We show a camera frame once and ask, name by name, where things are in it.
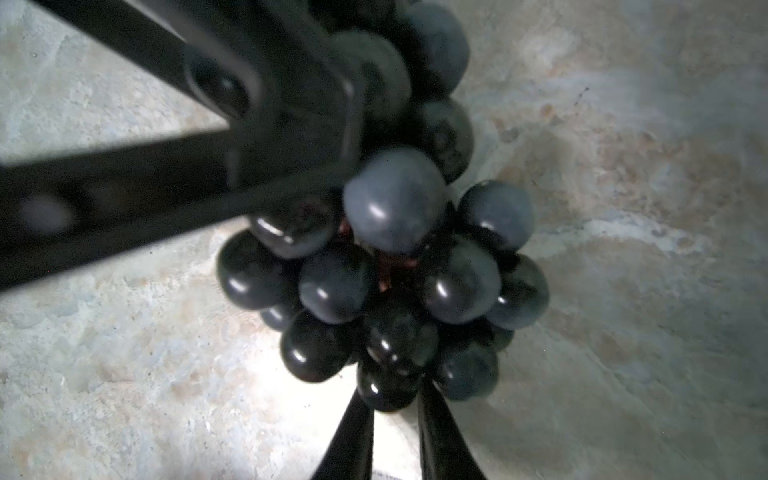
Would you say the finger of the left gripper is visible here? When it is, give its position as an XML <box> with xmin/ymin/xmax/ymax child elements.
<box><xmin>1</xmin><ymin>1</ymin><xmax>365</xmax><ymax>290</ymax></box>

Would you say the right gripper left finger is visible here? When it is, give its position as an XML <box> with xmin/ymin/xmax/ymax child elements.
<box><xmin>310</xmin><ymin>390</ymin><xmax>374</xmax><ymax>480</ymax></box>

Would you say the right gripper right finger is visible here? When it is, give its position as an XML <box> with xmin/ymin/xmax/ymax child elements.
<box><xmin>418</xmin><ymin>381</ymin><xmax>487</xmax><ymax>480</ymax></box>

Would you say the black grape bunch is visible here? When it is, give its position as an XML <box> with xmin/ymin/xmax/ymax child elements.
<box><xmin>216</xmin><ymin>1</ymin><xmax>549</xmax><ymax>412</ymax></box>

